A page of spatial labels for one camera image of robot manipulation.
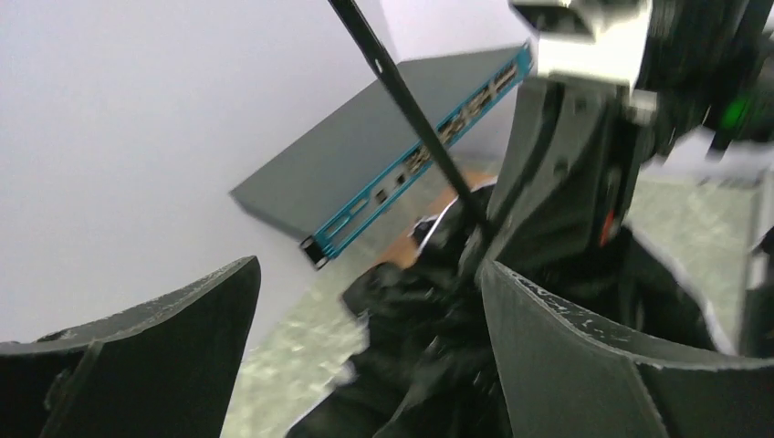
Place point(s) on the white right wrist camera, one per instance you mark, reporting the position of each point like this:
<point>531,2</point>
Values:
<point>598,40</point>

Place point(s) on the black umbrella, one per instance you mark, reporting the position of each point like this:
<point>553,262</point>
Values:
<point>429,369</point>

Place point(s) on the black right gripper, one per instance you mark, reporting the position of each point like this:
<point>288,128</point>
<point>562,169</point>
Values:
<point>709,64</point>

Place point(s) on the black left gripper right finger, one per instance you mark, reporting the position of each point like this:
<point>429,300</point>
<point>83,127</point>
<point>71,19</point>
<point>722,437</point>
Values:
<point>568,372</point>

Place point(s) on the plywood board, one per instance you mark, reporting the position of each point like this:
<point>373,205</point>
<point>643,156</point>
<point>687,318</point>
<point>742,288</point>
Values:
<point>405,249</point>

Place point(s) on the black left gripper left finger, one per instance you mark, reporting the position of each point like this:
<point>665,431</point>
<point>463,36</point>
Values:
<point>164,368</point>

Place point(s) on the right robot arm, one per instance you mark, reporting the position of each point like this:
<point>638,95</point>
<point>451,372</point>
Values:
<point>713,157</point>

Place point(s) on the grey network switch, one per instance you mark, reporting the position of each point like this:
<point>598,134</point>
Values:
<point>334,181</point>

